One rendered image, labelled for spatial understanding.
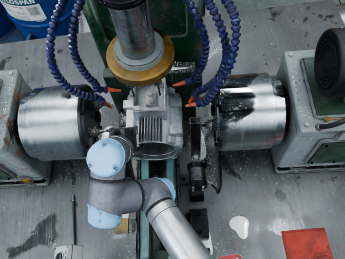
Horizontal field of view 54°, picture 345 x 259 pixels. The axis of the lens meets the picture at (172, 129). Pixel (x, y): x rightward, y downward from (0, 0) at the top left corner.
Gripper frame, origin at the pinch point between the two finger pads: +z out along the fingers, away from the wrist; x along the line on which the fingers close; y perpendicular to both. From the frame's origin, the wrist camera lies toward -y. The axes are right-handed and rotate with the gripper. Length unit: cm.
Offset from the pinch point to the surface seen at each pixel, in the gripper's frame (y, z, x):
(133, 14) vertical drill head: 31.7, -30.5, -7.6
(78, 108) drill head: 13.2, -1.1, 15.3
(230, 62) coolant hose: 21.3, -20.9, -28.5
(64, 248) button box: -25.2, -13.2, 18.5
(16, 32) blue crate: 80, 170, 116
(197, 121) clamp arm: 7.7, -14.5, -20.3
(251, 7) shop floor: 87, 175, -74
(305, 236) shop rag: -35, 12, -56
